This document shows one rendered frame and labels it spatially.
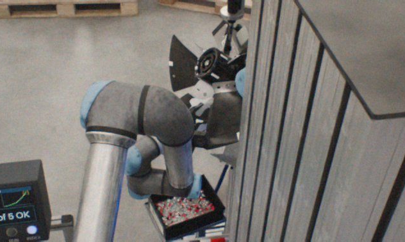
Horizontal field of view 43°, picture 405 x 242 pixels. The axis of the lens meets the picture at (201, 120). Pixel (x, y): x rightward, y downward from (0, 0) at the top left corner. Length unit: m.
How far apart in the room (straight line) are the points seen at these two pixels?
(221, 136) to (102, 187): 0.52
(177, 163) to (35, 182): 0.35
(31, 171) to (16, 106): 2.30
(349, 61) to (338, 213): 0.10
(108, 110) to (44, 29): 3.34
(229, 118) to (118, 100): 0.52
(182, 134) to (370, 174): 0.88
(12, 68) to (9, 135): 0.75
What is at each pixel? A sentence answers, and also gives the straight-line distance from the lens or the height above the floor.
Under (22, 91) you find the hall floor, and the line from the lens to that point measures 3.78.
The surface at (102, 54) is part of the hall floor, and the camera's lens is 4.05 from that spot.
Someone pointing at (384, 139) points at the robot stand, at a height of 2.01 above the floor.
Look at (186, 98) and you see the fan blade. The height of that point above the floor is 1.09.
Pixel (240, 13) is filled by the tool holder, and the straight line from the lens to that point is 1.55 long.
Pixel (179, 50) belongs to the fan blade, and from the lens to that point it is 1.99.
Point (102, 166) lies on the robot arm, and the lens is 1.14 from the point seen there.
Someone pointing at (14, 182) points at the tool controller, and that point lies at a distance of 1.36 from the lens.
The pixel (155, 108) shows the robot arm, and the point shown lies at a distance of 1.13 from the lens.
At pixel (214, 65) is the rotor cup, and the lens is 1.70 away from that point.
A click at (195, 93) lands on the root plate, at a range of 1.79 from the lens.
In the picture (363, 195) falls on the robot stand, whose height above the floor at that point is 1.96.
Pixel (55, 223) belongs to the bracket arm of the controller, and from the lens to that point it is 1.51.
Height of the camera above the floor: 2.21
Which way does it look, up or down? 41 degrees down
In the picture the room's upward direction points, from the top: 2 degrees clockwise
